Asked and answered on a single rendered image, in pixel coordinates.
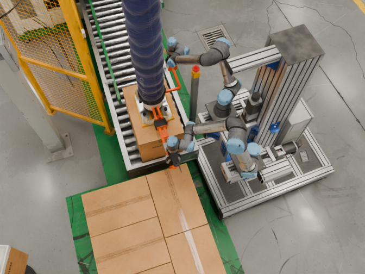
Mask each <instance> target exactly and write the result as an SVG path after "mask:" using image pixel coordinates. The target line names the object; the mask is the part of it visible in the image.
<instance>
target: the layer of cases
mask: <svg viewBox="0 0 365 274"><path fill-rule="evenodd" d="M180 168H181V173H180V170H179V167H177V168H176V169H165V170H162V171H158V172H155V173H151V174H149V175H146V176H142V177H139V178H135V179H132V180H128V181H126V182H122V183H119V184H115V185H112V186H109V187H106V188H102V189H99V190H96V191H92V192H89V193H86V194H83V195H81V197H82V201H83V206H84V211H85V216H86V220H87V226H88V229H89V234H90V238H91V244H92V249H93V254H94V257H95V262H96V267H97V272H98V274H226V271H225V268H224V265H223V263H222V260H221V257H220V255H219V251H218V249H217V246H216V243H215V240H214V238H213V235H212V232H211V229H210V226H209V224H208V221H207V219H206V216H205V213H204V210H203V207H202V204H201V202H200V199H199V196H198V194H197V191H196V188H195V186H194V182H193V180H192V177H191V174H190V171H189V169H188V166H187V164H186V163H185V164H181V165H180Z"/></svg>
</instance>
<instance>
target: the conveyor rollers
mask: <svg viewBox="0 0 365 274"><path fill-rule="evenodd" d="M115 1H120V0H100V1H95V2H92V5H93V8H94V11H100V10H104V9H109V8H114V7H118V6H121V5H122V1H120V2H115ZM111 2H115V3H111ZM106 3H110V4H106ZM101 4H106V5H101ZM97 5H101V6H98V7H94V6H97ZM120 11H123V10H122V7H119V8H114V9H109V10H104V11H100V12H97V13H95V14H96V17H99V16H104V15H108V14H113V13H117V12H120ZM120 17H124V13H123V12H122V13H118V14H113V15H109V16H104V17H100V18H97V21H98V22H103V21H107V20H112V19H115V18H120ZM124 22H125V18H121V19H117V20H113V21H109V22H104V23H100V24H98V25H99V28H103V27H107V26H112V25H115V24H120V23H124ZM124 28H125V24H121V25H118V26H113V27H109V28H104V29H100V32H101V34H104V33H108V32H113V31H116V30H120V29H124ZM125 34H127V31H126V30H122V31H119V32H114V33H110V34H105V35H102V38H103V40H105V39H109V38H113V37H117V36H121V35H125ZM127 40H128V35H127V36H123V37H120V38H115V39H111V40H106V41H104V44H105V46H106V45H110V44H113V43H118V42H122V41H127ZM128 46H129V43H128V42H125V43H121V44H117V45H113V46H109V47H106V51H107V52H108V51H113V50H116V49H120V48H124V47H128ZM126 53H130V48H127V49H123V50H120V51H115V52H111V53H107V54H108V57H109V58H111V57H115V56H118V55H122V54H126ZM129 59H131V56H130V55H125V56H122V57H118V58H114V59H110V60H109V61H110V64H114V63H118V62H121V61H125V60H129ZM128 66H132V64H131V61H129V62H126V63H121V64H117V65H113V66H111V68H112V70H117V69H121V68H124V67H128ZM132 72H135V69H134V68H133V67H132V68H128V69H125V70H121V71H117V72H113V74H114V77H117V76H121V75H124V74H128V73H132ZM133 79H136V76H135V74H132V75H129V76H126V77H122V78H117V79H115V81H116V84H118V83H121V82H126V81H129V80H133ZM133 85H137V82H136V81H134V82H131V83H126V84H122V85H119V86H117V88H118V90H122V88H126V87H129V86H133ZM111 96H112V97H111V98H112V99H117V95H116V94H113V95H111ZM121 101H122V104H125V99H122V100H121ZM122 104H119V102H118V101H115V102H114V106H115V107H116V106H119V105H122ZM125 111H127V106H126V107H122V108H118V109H116V113H117V114H119V113H123V112H125ZM126 119H129V115H128V114H125V115H122V116H118V120H119V121H123V120H126ZM130 126H132V125H131V122H130V121H129V122H126V123H121V124H120V127H121V129H123V128H127V127H130ZM131 134H134V131H133V129H130V130H126V131H123V132H122V135H123V136H127V135H131ZM133 142H136V139H135V137H132V138H128V139H125V140H124V143H125V144H130V143H133ZM138 149H139V148H138V146H137V145H134V146H131V147H127V151H128V153H129V152H132V151H136V150H138ZM139 158H141V156H140V153H137V154H133V155H130V156H129V159H130V161H132V160H135V159H139Z"/></svg>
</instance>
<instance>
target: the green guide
mask: <svg viewBox="0 0 365 274"><path fill-rule="evenodd" d="M88 6H90V7H91V11H92V14H93V18H94V21H95V24H96V27H97V31H98V35H99V38H100V39H99V40H94V41H93V42H94V44H95V43H96V42H101V44H102V48H103V51H104V55H105V58H106V62H107V65H108V68H109V71H110V75H111V79H109V80H105V84H106V83H108V82H113V85H114V88H115V91H116V95H117V99H118V102H119V104H122V101H121V97H120V95H119V91H118V88H117V84H116V81H115V78H114V74H113V71H112V68H111V65H110V61H109V57H108V54H107V51H106V48H105V44H104V41H103V38H102V34H101V32H100V28H99V25H98V21H97V18H96V14H95V11H94V8H93V5H92V2H91V0H89V4H86V5H83V7H88Z"/></svg>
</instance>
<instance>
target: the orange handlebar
mask: <svg viewBox="0 0 365 274"><path fill-rule="evenodd" d="M172 71H173V74H174V77H175V80H176V82H177V85H178V87H176V88H172V89H168V90H166V92H165V93H168V92H172V91H176V90H180V88H181V85H180V83H179V80H178V77H177V74H176V72H175V69H174V68H172ZM156 109H157V111H158V114H159V116H161V117H162V115H161V112H160V109H159V106H157V107H156ZM152 111H153V114H154V117H155V119H157V116H156V112H155V109H154V108H153V107H152ZM163 130H164V132H162V131H161V128H159V133H160V136H161V140H162V142H163V143H165V139H168V137H169V136H168V133H167V130H166V127H163ZM177 167H178V166H177ZM177 167H174V166H173V167H171V168H172V169H176V168H177Z"/></svg>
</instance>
